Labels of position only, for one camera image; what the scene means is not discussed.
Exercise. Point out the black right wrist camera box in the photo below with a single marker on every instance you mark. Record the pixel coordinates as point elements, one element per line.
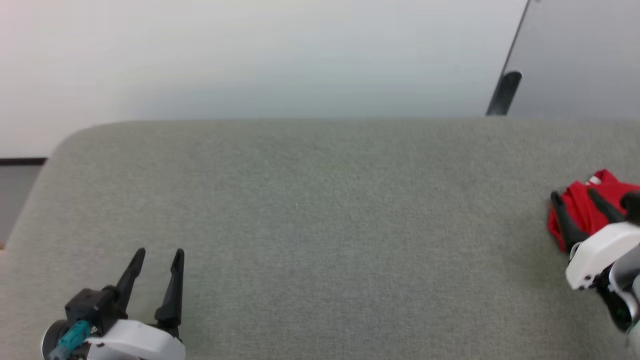
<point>632,206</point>

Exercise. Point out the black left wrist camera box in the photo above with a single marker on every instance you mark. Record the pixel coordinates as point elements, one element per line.
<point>92,305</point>

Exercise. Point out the grey rounded post bracket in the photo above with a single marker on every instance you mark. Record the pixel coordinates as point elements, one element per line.
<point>505,95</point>

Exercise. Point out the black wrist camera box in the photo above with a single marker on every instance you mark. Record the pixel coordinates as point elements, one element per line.
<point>632,206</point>
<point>92,305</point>

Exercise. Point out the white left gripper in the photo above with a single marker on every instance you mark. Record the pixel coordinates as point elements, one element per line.
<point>135,342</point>

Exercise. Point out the dark skirting strip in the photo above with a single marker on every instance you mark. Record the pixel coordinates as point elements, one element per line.
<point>22,161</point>

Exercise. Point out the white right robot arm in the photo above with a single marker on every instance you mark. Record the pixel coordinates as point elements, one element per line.
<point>625,300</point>

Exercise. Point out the red and white jersey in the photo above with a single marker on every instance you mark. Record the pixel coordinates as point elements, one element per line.
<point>580,205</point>

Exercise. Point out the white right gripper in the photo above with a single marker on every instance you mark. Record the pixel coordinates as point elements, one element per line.
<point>597,255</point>

